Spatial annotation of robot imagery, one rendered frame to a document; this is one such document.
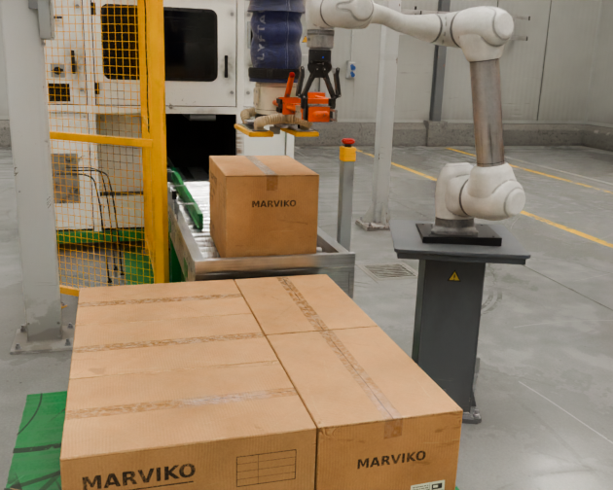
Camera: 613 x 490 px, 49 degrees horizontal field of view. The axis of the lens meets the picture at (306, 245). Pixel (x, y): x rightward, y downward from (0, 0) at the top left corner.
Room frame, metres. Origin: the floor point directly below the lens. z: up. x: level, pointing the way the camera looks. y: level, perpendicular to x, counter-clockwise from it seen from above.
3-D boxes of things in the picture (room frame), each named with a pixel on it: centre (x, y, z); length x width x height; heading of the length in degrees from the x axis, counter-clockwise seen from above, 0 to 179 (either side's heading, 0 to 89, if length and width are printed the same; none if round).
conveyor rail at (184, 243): (3.80, 0.76, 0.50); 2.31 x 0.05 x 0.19; 16
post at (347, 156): (3.46, -0.19, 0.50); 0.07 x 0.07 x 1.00; 16
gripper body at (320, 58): (2.34, -0.02, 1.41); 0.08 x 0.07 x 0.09; 106
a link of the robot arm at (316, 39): (2.34, -0.02, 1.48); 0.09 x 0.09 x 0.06
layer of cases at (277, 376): (2.04, 0.22, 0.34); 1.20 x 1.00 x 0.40; 16
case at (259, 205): (3.11, 0.22, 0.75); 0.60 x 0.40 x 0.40; 15
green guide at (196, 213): (4.16, 0.81, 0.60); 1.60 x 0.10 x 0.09; 16
